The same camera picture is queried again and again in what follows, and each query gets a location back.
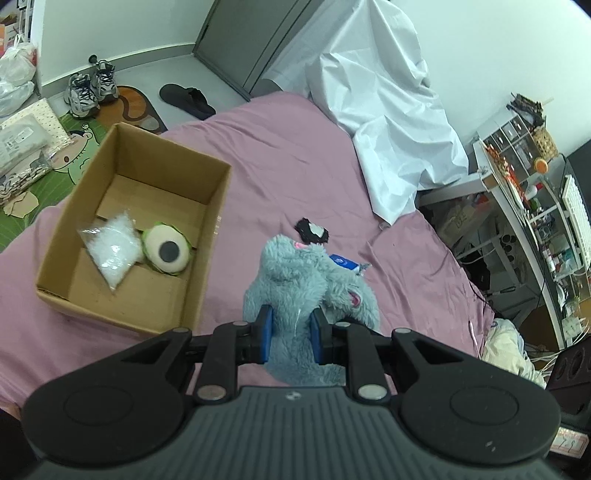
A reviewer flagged packaged fabric bundle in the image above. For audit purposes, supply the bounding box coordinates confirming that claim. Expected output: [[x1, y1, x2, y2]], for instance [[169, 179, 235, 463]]
[[0, 98, 71, 204]]

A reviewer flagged white plastic bag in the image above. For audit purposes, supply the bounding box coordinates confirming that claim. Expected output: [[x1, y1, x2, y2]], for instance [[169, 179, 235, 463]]
[[0, 35, 38, 118]]

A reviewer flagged grey plush toy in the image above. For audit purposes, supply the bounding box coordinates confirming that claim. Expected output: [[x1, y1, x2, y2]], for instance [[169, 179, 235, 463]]
[[243, 234, 381, 387]]

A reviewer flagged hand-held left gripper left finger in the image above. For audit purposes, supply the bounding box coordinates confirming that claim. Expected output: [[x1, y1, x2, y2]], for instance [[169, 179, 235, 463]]
[[121, 305, 274, 400]]

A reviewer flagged brown patterned floor mat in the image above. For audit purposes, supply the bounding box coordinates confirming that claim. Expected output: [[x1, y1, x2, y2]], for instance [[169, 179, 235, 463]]
[[96, 85, 169, 136]]

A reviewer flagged grey wardrobe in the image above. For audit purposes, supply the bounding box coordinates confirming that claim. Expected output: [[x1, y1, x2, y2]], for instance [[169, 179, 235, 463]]
[[193, 0, 324, 102]]

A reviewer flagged grey sneaker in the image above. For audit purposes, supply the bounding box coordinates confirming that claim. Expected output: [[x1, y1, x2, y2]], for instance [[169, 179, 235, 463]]
[[89, 54, 120, 101], [67, 73, 99, 118]]

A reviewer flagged pink bed sheet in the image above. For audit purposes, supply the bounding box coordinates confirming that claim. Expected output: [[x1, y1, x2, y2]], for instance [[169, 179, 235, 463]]
[[0, 91, 496, 409]]

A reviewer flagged white desk shelf unit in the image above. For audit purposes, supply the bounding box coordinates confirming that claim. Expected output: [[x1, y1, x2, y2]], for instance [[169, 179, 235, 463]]
[[469, 115, 591, 352]]

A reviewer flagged black and white fabric piece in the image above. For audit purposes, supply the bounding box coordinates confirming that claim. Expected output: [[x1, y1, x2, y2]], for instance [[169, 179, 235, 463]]
[[294, 217, 331, 245]]

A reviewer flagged clear bag of white stuffing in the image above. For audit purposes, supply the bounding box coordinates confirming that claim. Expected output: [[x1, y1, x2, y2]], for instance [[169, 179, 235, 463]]
[[78, 209, 144, 292]]

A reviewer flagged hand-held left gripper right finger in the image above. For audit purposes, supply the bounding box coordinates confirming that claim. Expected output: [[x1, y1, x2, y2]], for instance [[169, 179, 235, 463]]
[[310, 308, 465, 400]]

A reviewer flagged white keyboard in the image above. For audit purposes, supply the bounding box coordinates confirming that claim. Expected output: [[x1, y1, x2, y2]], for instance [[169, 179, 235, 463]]
[[561, 174, 591, 273]]

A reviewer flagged cream cloth bundle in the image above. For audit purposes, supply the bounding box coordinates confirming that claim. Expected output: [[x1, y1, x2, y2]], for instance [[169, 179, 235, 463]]
[[480, 318, 546, 387]]

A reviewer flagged woven basket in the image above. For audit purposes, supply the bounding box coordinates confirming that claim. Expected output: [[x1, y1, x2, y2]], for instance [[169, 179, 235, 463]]
[[532, 126, 560, 160]]

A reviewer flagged green cartoon floor mat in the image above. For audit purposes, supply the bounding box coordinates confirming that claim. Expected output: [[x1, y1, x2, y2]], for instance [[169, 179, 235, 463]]
[[0, 98, 116, 253]]

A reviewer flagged green one-eyed plush toy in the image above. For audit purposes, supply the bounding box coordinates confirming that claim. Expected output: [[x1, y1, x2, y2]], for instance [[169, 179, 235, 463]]
[[140, 220, 195, 278]]

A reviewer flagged black slipper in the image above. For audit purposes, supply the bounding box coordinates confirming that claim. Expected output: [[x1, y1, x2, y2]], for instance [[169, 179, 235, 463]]
[[159, 83, 217, 121]]

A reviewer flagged cardboard box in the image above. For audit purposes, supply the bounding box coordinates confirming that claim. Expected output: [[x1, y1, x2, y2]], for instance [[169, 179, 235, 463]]
[[35, 123, 232, 336]]

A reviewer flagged white sheet cover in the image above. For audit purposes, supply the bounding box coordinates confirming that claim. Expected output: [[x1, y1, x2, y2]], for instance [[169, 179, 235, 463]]
[[261, 0, 470, 227]]

